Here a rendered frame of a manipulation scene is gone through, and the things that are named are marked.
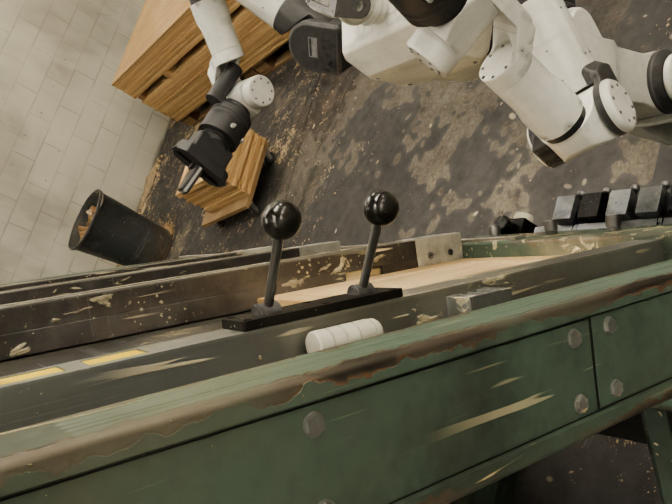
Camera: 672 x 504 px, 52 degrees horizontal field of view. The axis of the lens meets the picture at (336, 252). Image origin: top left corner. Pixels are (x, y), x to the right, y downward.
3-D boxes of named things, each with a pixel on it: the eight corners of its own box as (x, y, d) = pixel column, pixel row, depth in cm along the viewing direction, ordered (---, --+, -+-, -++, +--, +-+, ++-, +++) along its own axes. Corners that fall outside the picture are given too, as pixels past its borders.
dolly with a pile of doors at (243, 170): (283, 145, 456) (231, 115, 435) (263, 215, 436) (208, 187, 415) (235, 171, 503) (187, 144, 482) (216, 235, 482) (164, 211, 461)
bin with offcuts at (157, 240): (183, 217, 551) (107, 180, 517) (163, 276, 531) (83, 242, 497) (155, 230, 590) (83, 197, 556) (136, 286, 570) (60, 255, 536)
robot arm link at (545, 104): (475, 111, 90) (562, 190, 99) (541, 70, 83) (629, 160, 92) (480, 59, 96) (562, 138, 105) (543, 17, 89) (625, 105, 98)
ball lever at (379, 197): (383, 307, 76) (410, 197, 70) (355, 313, 74) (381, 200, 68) (362, 290, 79) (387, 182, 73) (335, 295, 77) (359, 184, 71)
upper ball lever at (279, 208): (291, 328, 69) (313, 208, 63) (258, 336, 67) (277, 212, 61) (272, 308, 72) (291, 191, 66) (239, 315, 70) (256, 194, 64)
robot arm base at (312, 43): (336, 58, 147) (318, 5, 142) (389, 46, 139) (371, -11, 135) (301, 84, 136) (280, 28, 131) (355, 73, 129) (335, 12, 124)
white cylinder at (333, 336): (323, 363, 66) (387, 346, 70) (319, 332, 66) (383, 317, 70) (306, 360, 68) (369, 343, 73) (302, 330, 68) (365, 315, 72)
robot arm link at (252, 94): (229, 141, 149) (254, 103, 154) (258, 134, 141) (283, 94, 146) (191, 105, 143) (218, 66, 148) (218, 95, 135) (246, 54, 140)
